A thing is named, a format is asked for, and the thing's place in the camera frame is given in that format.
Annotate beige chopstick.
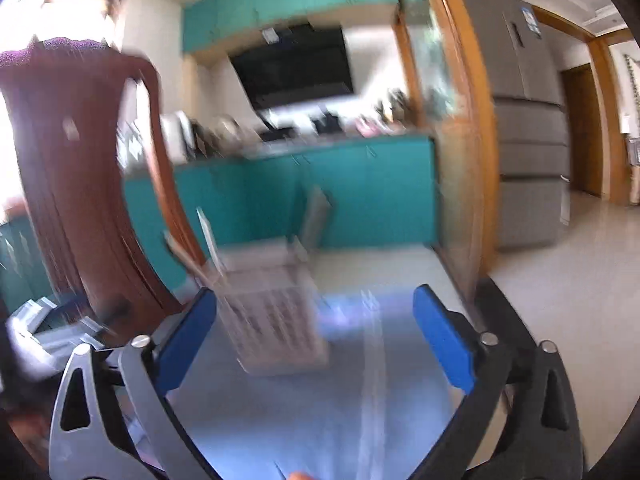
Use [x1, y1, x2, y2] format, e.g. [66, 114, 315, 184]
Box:
[196, 207, 226, 278]
[164, 231, 208, 284]

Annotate white plastic utensil basket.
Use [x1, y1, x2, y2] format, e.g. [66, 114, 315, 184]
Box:
[216, 238, 329, 376]

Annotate black chopstick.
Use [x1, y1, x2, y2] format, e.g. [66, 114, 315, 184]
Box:
[298, 186, 332, 254]

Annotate teal lower kitchen cabinets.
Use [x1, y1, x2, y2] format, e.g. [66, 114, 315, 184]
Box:
[121, 131, 442, 291]

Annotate person's right hand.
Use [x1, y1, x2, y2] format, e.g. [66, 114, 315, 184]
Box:
[288, 471, 314, 480]

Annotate blue striped table cloth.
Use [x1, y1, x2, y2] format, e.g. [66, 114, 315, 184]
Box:
[114, 244, 501, 480]

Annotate silver refrigerator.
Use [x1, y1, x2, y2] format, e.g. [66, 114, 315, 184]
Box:
[463, 0, 570, 250]

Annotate wooden interior door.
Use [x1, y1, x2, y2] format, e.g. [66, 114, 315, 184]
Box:
[561, 64, 603, 197]

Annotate black range hood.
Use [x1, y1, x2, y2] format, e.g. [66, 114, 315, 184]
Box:
[230, 24, 354, 112]

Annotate glass sliding door wooden frame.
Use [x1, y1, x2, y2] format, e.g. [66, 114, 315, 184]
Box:
[396, 0, 499, 302]

